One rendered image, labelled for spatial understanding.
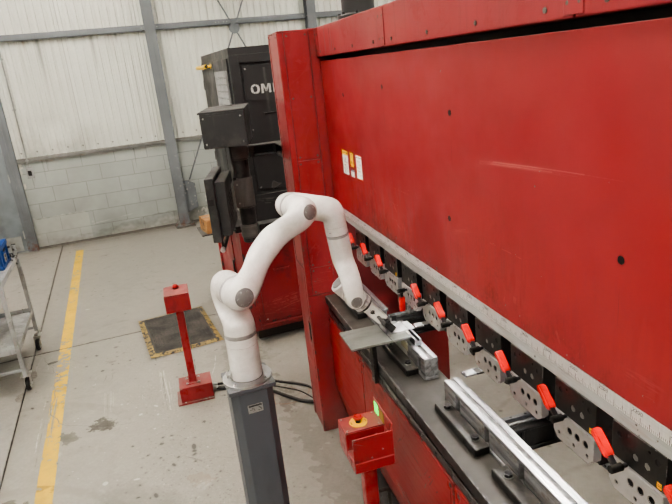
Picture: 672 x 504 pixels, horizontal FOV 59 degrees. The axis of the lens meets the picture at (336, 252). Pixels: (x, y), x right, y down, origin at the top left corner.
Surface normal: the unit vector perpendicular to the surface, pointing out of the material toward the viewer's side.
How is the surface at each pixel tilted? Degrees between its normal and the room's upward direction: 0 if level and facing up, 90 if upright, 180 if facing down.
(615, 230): 90
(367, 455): 90
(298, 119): 90
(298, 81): 90
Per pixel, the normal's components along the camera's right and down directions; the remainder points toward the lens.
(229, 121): 0.08, 0.29
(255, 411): 0.35, 0.25
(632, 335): -0.95, 0.18
